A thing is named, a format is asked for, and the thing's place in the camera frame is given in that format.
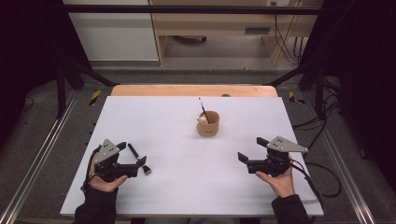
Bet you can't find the black hanging cable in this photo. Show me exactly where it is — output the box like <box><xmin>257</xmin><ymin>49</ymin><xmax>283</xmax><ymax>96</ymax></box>
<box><xmin>292</xmin><ymin>36</ymin><xmax>304</xmax><ymax>63</ymax></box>
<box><xmin>273</xmin><ymin>1</ymin><xmax>300</xmax><ymax>65</ymax></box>

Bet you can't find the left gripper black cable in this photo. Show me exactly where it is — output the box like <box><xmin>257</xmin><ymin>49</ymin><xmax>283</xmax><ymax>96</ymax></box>
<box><xmin>80</xmin><ymin>146</ymin><xmax>101</xmax><ymax>192</ymax></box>

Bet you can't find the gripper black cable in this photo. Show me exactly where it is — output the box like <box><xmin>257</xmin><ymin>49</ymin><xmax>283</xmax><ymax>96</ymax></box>
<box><xmin>80</xmin><ymin>146</ymin><xmax>101</xmax><ymax>192</ymax></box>
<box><xmin>289</xmin><ymin>158</ymin><xmax>325</xmax><ymax>209</ymax></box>

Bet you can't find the black metal frame post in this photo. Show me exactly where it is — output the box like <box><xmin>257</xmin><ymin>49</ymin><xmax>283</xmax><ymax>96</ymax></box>
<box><xmin>55</xmin><ymin>59</ymin><xmax>120</xmax><ymax>119</ymax></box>
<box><xmin>267</xmin><ymin>60</ymin><xmax>326</xmax><ymax>119</ymax></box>

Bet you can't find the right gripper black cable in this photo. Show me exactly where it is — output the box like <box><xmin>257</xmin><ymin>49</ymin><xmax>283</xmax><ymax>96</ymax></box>
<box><xmin>289</xmin><ymin>158</ymin><xmax>325</xmax><ymax>209</ymax></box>

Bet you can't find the looped black floor cable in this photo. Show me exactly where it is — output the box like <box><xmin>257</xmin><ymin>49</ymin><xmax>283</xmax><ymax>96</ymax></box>
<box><xmin>304</xmin><ymin>161</ymin><xmax>343</xmax><ymax>198</ymax></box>

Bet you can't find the aluminium floor rail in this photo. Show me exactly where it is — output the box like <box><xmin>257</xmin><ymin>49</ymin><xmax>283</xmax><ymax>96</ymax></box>
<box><xmin>303</xmin><ymin>92</ymin><xmax>377</xmax><ymax>224</ymax></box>
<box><xmin>0</xmin><ymin>90</ymin><xmax>78</xmax><ymax>224</ymax></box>

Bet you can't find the person's right hand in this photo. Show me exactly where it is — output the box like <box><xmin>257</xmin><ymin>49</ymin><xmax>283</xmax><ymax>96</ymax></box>
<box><xmin>255</xmin><ymin>153</ymin><xmax>296</xmax><ymax>199</ymax></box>

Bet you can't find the person's left hand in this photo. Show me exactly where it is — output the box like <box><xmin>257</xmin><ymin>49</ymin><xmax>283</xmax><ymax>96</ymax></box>
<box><xmin>88</xmin><ymin>152</ymin><xmax>129</xmax><ymax>193</ymax></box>

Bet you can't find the black makeup brush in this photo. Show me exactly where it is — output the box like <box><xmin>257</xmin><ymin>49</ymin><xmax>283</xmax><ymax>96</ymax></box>
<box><xmin>127</xmin><ymin>142</ymin><xmax>152</xmax><ymax>176</ymax></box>

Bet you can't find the wooden desk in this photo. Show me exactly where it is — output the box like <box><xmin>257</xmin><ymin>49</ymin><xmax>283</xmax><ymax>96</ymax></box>
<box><xmin>148</xmin><ymin>0</ymin><xmax>325</xmax><ymax>67</ymax></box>

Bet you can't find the dark grey desk handle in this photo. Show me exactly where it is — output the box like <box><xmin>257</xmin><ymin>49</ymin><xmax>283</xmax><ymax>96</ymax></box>
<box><xmin>245</xmin><ymin>27</ymin><xmax>271</xmax><ymax>35</ymax></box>

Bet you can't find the white cabinet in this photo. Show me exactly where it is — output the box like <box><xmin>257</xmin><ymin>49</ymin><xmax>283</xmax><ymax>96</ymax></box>
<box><xmin>63</xmin><ymin>0</ymin><xmax>160</xmax><ymax>62</ymax></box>

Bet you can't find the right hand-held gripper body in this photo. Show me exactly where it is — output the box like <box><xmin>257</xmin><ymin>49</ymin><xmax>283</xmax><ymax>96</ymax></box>
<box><xmin>247</xmin><ymin>135</ymin><xmax>309</xmax><ymax>177</ymax></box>

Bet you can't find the thin black paintbrush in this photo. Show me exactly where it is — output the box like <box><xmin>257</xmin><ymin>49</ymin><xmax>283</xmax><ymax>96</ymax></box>
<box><xmin>198</xmin><ymin>97</ymin><xmax>209</xmax><ymax>124</ymax></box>

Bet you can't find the tan ceramic bear pot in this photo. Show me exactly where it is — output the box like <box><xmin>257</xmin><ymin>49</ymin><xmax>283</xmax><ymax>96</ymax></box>
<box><xmin>196</xmin><ymin>110</ymin><xmax>220</xmax><ymax>137</ymax></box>

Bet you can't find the black metal frame bar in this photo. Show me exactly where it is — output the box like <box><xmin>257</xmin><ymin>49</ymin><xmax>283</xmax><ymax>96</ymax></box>
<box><xmin>62</xmin><ymin>4</ymin><xmax>325</xmax><ymax>16</ymax></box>

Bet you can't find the black curtain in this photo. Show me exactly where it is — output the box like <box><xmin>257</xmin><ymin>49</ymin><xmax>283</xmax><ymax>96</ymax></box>
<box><xmin>0</xmin><ymin>0</ymin><xmax>92</xmax><ymax>147</ymax></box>
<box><xmin>300</xmin><ymin>0</ymin><xmax>396</xmax><ymax>188</ymax></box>

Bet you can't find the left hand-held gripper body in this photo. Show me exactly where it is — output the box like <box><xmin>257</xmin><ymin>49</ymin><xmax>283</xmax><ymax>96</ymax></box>
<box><xmin>92</xmin><ymin>138</ymin><xmax>139</xmax><ymax>183</ymax></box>

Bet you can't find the wooden table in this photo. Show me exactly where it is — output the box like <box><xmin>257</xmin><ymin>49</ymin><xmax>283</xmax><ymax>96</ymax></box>
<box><xmin>110</xmin><ymin>84</ymin><xmax>279</xmax><ymax>98</ymax></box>

